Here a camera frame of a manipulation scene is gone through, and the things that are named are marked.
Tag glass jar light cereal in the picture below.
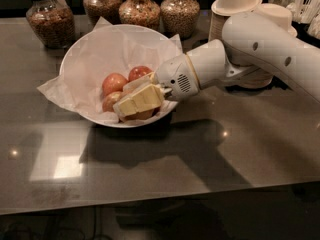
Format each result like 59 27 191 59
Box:
160 0 200 39

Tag glass jar granola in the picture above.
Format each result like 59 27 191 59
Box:
119 0 160 30
83 0 123 25

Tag large apple with sticker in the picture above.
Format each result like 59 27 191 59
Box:
117 90 161 121

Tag glass jar brown cereal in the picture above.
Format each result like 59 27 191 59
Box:
26 0 75 49

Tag red apple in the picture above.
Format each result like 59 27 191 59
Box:
102 73 128 96
128 66 152 81

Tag stack paper bowls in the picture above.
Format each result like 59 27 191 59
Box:
238 3 298 89
208 0 262 41

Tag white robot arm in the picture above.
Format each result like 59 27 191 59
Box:
114 12 320 117

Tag white bowl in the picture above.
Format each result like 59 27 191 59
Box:
58 23 184 129

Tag front left apple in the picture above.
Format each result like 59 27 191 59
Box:
102 91 122 112

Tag white paper liner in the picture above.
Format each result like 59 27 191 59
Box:
36 16 184 124

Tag top red apple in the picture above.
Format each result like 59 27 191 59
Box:
128 66 152 81

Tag white utensil bundle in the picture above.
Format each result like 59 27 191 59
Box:
268 0 320 39

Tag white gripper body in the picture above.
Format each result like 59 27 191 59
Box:
155 54 200 101

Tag left red apple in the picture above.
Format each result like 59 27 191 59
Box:
102 73 128 96

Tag front stack paper bowls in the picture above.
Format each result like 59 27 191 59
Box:
238 3 298 89

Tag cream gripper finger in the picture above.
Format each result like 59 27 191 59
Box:
113 84 164 117
123 73 154 91

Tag rear stack paper bowls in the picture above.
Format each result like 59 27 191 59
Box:
208 0 262 41

